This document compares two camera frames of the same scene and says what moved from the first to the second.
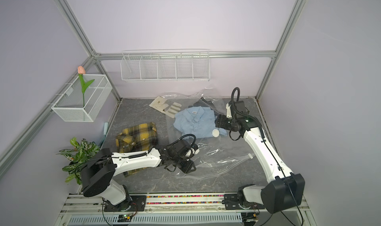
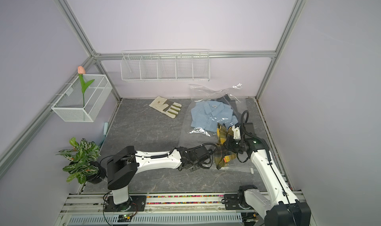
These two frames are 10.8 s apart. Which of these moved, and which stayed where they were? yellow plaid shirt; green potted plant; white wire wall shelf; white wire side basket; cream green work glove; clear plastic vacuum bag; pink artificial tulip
Moved: yellow plaid shirt; clear plastic vacuum bag
Stayed: pink artificial tulip; white wire side basket; cream green work glove; white wire wall shelf; green potted plant
